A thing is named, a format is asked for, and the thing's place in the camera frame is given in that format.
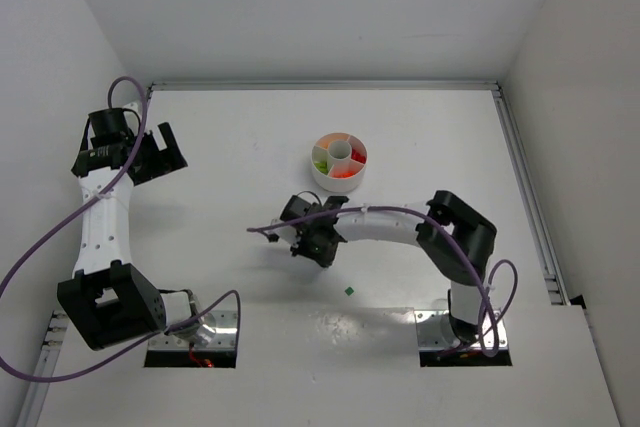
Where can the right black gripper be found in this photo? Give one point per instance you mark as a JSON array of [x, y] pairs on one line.
[[298, 235]]

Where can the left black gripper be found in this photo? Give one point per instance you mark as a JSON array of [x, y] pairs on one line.
[[157, 156]]

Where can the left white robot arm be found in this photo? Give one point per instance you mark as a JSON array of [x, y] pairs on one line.
[[107, 298]]

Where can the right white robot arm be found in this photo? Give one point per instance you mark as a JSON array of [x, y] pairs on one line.
[[457, 239]]

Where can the white divided round container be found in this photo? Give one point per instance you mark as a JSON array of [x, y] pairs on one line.
[[338, 162]]

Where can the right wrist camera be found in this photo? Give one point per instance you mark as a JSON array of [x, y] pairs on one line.
[[286, 234]]

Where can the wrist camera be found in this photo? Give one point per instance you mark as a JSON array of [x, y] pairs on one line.
[[286, 234], [135, 106]]

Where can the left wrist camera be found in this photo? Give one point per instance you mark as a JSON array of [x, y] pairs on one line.
[[135, 106]]

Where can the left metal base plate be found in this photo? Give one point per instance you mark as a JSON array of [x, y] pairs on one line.
[[216, 334]]

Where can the metal base plate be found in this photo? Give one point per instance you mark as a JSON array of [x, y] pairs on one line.
[[216, 334], [435, 334]]

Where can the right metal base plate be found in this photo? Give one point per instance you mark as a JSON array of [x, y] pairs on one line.
[[435, 334]]

